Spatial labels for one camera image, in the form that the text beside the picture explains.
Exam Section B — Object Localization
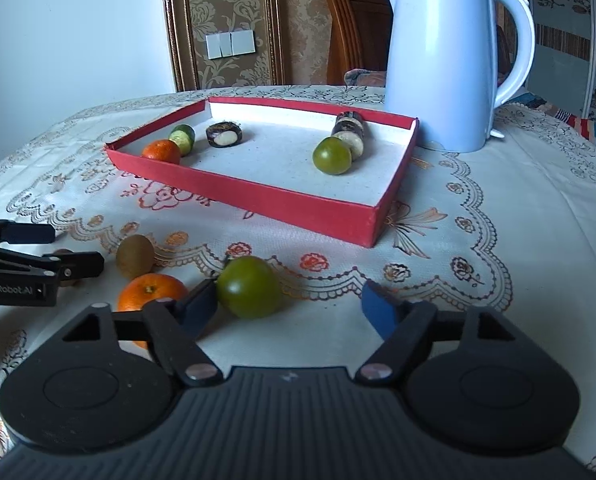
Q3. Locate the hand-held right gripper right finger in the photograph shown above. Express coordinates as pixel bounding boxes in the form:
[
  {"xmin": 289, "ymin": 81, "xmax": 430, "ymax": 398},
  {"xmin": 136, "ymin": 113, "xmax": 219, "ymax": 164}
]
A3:
[{"xmin": 355, "ymin": 280, "xmax": 518, "ymax": 387}]

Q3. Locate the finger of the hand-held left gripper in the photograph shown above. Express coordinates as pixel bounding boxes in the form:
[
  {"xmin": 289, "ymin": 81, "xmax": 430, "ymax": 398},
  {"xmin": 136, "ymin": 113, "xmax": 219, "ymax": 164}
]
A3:
[
  {"xmin": 0, "ymin": 214, "xmax": 56, "ymax": 245},
  {"xmin": 0, "ymin": 244, "xmax": 105, "ymax": 281}
]

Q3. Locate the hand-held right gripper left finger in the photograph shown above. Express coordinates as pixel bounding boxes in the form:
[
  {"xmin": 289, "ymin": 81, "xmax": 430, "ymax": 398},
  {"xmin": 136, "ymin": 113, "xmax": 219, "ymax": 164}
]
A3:
[{"xmin": 63, "ymin": 279, "xmax": 221, "ymax": 387}]

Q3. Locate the small brown fruit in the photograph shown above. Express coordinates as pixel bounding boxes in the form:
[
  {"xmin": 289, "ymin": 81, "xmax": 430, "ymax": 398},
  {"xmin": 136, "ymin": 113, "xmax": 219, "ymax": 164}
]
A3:
[{"xmin": 53, "ymin": 249, "xmax": 84, "ymax": 288}]

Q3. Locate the green tomato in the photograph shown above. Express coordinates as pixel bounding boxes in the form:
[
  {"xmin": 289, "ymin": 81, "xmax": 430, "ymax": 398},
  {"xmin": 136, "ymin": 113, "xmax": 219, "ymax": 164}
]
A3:
[
  {"xmin": 216, "ymin": 256, "xmax": 282, "ymax": 319},
  {"xmin": 313, "ymin": 136, "xmax": 353, "ymax": 176}
]

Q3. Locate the small tangerine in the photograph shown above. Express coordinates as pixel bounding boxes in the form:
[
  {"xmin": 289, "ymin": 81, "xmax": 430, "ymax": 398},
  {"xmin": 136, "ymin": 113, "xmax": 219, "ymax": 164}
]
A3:
[{"xmin": 142, "ymin": 140, "xmax": 182, "ymax": 165}]

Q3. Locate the green cucumber piece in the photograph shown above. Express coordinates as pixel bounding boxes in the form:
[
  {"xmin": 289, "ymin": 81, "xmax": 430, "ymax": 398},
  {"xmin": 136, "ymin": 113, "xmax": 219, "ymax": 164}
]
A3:
[{"xmin": 168, "ymin": 125, "xmax": 196, "ymax": 156}]

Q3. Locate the red cardboard tray box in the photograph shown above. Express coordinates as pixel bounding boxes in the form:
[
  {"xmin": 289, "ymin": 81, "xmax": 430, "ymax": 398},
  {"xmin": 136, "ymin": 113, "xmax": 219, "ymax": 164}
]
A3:
[{"xmin": 104, "ymin": 96, "xmax": 421, "ymax": 248}]

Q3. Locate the brown kiwi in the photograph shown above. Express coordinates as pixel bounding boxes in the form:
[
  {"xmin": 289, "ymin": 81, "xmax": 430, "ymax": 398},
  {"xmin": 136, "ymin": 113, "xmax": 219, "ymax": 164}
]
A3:
[{"xmin": 115, "ymin": 234, "xmax": 155, "ymax": 280}]

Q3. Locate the large orange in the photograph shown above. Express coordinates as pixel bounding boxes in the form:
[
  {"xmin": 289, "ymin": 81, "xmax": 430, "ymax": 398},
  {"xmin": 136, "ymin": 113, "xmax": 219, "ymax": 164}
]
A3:
[{"xmin": 117, "ymin": 274, "xmax": 189, "ymax": 351}]

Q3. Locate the white electric kettle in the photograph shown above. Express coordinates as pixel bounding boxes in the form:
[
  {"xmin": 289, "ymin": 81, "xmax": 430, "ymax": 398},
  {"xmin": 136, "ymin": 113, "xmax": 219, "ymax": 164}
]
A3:
[{"xmin": 378, "ymin": 0, "xmax": 536, "ymax": 153}]

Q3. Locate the wooden bed headboard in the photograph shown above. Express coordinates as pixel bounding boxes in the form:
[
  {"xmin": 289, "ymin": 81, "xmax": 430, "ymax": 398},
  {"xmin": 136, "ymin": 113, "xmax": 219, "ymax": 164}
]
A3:
[{"xmin": 320, "ymin": 0, "xmax": 511, "ymax": 87}]

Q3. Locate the patterned bedding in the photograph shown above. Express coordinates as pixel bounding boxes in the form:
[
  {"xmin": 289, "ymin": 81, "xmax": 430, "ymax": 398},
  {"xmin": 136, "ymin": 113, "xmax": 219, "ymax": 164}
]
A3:
[{"xmin": 520, "ymin": 87, "xmax": 596, "ymax": 163}]

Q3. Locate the floral glass wardrobe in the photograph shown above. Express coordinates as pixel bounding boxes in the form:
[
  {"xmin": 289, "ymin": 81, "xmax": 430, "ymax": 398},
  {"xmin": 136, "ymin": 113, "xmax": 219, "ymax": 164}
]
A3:
[{"xmin": 525, "ymin": 0, "xmax": 596, "ymax": 121}]

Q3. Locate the white wall switch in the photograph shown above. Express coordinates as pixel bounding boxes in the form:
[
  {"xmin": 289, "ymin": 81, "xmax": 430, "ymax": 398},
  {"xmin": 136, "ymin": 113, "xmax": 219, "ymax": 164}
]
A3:
[{"xmin": 205, "ymin": 30, "xmax": 256, "ymax": 59}]

